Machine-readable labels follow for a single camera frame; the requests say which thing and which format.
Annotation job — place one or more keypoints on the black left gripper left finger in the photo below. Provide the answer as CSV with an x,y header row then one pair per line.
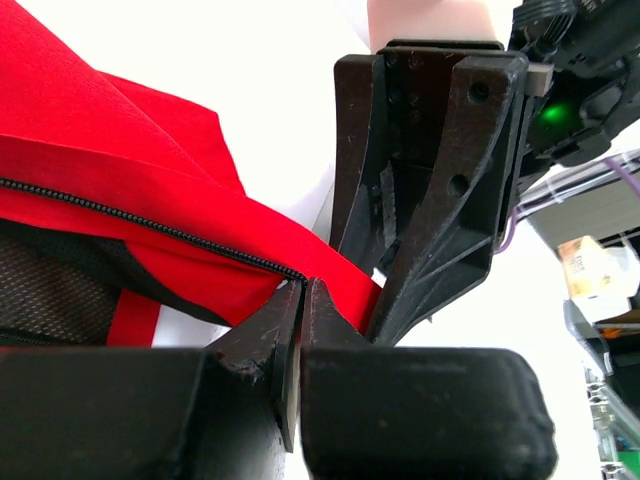
x,y
225,411

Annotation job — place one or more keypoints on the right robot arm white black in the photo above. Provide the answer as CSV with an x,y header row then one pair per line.
x,y
582,91

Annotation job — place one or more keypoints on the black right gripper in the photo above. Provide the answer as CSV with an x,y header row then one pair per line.
x,y
458,105

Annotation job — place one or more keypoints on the red hooded jacket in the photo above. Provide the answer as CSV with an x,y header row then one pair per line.
x,y
125,202

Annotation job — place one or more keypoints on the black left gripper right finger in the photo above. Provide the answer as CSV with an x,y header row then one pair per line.
x,y
378,412

